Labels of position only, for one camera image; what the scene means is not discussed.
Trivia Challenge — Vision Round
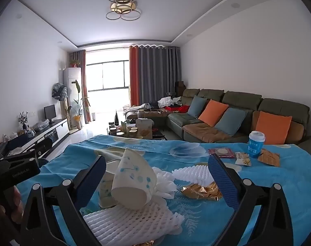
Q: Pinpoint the green print paper cup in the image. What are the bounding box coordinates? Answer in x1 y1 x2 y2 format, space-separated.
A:
98 159 120 208

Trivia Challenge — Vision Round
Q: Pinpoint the orange foil wrapper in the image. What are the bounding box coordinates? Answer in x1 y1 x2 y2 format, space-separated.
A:
258 149 281 167

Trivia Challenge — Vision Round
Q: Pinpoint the red snack packet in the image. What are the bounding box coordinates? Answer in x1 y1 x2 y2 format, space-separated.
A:
208 147 235 159

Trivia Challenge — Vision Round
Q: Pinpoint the large window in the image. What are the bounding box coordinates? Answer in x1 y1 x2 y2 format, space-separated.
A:
86 49 131 113

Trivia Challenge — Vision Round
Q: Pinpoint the white black TV cabinet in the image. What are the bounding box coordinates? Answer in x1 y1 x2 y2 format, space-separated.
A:
0 118 69 159

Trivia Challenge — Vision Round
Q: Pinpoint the blue floral tablecloth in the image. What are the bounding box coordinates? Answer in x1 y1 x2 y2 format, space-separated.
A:
12 134 311 246

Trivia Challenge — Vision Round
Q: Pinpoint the gold foil wrapper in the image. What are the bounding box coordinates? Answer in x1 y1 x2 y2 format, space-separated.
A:
180 181 223 201
133 239 156 246

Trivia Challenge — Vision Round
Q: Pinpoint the ring ceiling lamp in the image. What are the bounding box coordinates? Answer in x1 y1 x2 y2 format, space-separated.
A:
105 0 142 21

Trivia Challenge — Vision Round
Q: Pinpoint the person's left hand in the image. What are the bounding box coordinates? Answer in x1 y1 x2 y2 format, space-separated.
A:
10 185 25 222

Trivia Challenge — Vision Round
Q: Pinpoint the small plant in vase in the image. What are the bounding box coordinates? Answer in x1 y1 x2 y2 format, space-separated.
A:
18 111 29 130

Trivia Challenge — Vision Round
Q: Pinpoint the translucent plastic bag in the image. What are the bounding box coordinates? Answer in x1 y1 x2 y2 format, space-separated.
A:
136 118 154 139

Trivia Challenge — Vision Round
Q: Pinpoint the white standing air conditioner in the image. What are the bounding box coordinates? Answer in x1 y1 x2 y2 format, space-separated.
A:
63 67 81 129

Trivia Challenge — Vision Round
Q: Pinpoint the brown ottoman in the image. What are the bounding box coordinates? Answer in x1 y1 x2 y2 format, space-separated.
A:
123 102 169 120

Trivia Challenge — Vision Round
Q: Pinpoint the blue paper cup white lid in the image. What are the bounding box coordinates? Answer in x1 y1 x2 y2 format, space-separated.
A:
248 131 266 158

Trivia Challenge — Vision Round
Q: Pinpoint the white crumpled tissue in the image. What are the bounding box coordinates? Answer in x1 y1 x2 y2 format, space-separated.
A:
152 167 177 199

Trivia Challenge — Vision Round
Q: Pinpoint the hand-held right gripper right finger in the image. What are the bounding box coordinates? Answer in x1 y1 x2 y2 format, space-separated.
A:
207 154 294 246

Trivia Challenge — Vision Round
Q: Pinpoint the tall leafy houseplant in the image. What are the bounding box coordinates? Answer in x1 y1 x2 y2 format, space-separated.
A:
70 79 91 129

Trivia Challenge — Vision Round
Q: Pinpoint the white foam fruit net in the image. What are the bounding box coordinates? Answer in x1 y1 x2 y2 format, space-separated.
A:
171 164 215 185
82 201 184 245

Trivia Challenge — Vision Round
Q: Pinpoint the orange cushion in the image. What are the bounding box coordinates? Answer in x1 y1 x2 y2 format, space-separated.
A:
198 99 229 127
255 111 292 145

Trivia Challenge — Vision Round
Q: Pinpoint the black coffee table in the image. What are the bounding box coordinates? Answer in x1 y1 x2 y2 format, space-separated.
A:
107 118 169 141

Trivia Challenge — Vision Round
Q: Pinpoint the blue cushion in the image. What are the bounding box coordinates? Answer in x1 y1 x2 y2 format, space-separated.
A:
215 108 247 137
187 95 207 118

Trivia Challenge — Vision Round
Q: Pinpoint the white yellow snack packet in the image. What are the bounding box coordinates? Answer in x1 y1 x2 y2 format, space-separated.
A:
235 152 252 166

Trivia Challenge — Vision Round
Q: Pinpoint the black monitor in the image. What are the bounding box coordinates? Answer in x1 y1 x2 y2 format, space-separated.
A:
44 105 57 124

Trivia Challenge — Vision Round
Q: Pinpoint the green sofa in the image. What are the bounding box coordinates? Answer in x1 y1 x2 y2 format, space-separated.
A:
168 88 311 159

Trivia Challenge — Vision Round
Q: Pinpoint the white clothes pile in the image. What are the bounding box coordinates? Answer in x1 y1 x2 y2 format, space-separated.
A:
158 96 182 108

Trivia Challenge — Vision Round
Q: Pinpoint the orange curtain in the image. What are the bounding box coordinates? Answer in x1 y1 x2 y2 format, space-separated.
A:
129 46 141 107

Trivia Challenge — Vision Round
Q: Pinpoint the white dotted paper cup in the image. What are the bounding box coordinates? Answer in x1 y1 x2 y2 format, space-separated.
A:
111 148 158 210

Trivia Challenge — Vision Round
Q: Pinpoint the clear plastic bag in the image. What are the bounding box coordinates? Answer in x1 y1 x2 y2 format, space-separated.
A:
33 119 50 131

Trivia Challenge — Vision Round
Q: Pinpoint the red cloth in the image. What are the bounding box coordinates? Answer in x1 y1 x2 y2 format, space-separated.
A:
164 105 191 113

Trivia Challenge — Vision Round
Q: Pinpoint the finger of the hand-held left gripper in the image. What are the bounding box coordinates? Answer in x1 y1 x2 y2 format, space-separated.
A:
0 150 38 165

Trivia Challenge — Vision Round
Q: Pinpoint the covered standing fan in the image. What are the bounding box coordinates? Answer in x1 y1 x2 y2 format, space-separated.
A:
52 82 69 120

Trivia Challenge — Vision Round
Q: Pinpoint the grey curtain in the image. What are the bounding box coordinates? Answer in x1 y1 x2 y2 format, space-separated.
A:
137 46 181 103

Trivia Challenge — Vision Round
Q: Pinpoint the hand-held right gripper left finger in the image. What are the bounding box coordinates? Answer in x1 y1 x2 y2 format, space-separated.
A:
19 155 107 246

